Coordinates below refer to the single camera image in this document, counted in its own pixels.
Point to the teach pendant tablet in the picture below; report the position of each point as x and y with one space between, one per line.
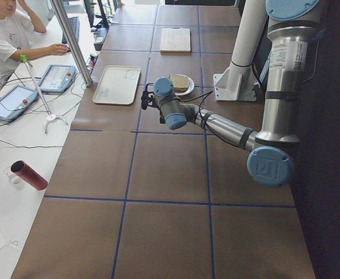
57 79
15 102

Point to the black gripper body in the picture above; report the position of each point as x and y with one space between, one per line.
161 115

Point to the cream rectangular tray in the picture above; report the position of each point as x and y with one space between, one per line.
117 85

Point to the reacher grabber stick tool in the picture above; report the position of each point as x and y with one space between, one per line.
51 117

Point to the bread slice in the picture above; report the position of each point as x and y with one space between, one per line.
181 83

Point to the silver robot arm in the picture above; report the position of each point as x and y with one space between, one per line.
290 26

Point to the white round plate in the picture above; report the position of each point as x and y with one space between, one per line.
190 88

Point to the wooden cutting board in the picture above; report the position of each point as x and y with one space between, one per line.
175 40

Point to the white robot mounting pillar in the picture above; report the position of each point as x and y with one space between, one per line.
237 81

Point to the far teach pendant tablet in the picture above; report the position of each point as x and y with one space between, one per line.
57 79

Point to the aluminium frame post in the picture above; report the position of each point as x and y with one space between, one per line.
62 18

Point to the person in white shirt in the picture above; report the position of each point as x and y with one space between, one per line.
17 20

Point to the dark red thermos bottle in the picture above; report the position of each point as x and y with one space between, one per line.
29 175

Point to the near teach pendant tablet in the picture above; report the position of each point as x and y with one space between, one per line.
15 102

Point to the black keyboard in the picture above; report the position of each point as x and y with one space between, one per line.
74 23

